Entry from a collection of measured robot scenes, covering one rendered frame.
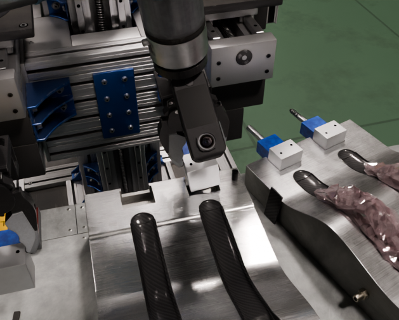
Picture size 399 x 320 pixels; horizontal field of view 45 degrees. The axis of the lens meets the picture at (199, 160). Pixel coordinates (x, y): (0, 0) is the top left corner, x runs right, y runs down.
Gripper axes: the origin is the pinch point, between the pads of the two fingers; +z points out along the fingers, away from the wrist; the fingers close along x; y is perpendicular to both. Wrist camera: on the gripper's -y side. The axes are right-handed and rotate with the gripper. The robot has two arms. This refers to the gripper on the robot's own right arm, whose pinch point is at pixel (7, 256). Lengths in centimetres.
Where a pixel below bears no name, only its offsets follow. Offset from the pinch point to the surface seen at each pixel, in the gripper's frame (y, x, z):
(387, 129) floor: 109, -146, 95
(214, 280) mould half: -6.2, -26.2, 6.5
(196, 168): 9.8, -27.6, 0.2
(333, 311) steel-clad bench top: -10.5, -43.8, 15.0
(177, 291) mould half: -6.6, -20.8, 6.4
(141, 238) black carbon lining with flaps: 3.9, -17.6, 6.8
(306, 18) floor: 224, -156, 95
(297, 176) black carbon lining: 13.0, -47.1, 9.8
